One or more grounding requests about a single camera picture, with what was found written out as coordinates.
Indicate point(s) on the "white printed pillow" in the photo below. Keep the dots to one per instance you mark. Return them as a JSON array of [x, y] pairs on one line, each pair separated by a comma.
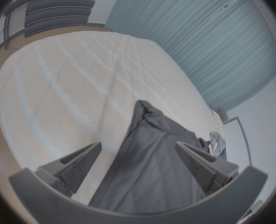
[[216, 120]]

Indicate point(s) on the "grey bedside table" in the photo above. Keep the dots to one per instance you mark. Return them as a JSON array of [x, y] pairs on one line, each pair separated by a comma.
[[223, 114]]

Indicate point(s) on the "bed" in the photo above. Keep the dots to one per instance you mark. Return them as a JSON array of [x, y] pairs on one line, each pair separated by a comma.
[[58, 90]]

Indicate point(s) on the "blue-green curtain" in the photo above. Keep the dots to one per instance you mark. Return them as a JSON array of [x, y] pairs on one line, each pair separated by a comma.
[[233, 55], [163, 13]]

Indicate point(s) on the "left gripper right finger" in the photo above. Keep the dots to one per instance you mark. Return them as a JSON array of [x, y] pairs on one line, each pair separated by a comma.
[[196, 167]]

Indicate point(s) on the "dark blue garment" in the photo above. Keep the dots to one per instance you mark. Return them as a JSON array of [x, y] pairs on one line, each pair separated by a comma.
[[224, 157]]

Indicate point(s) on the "grey garment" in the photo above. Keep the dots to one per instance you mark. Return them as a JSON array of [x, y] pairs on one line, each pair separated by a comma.
[[218, 143]]

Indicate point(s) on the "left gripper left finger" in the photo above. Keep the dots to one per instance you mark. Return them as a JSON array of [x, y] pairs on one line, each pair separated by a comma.
[[78, 170]]

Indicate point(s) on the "black T-shirt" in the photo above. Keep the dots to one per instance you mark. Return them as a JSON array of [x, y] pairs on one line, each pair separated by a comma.
[[147, 171]]

